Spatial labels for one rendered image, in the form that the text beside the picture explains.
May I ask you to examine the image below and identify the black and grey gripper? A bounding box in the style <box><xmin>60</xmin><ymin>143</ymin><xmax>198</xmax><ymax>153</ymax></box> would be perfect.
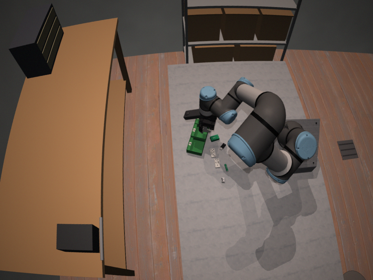
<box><xmin>199</xmin><ymin>113</ymin><xmax>217</xmax><ymax>133</ymax></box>

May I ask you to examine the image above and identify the green rack of bins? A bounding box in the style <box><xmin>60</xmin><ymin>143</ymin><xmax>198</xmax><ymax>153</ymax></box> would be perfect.
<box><xmin>186</xmin><ymin>118</ymin><xmax>208</xmax><ymax>156</ymax></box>

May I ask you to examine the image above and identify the green nine-volt battery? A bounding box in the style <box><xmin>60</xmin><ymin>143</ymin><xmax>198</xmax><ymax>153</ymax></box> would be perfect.
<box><xmin>210</xmin><ymin>135</ymin><xmax>219</xmax><ymax>142</ymax></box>

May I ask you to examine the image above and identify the white domino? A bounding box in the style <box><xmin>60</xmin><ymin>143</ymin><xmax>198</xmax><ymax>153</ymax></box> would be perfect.
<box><xmin>210</xmin><ymin>148</ymin><xmax>216</xmax><ymax>158</ymax></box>
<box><xmin>214</xmin><ymin>158</ymin><xmax>220</xmax><ymax>168</ymax></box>

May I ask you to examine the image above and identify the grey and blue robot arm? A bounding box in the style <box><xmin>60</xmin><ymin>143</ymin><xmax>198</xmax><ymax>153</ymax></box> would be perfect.
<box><xmin>184</xmin><ymin>77</ymin><xmax>317</xmax><ymax>184</ymax></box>

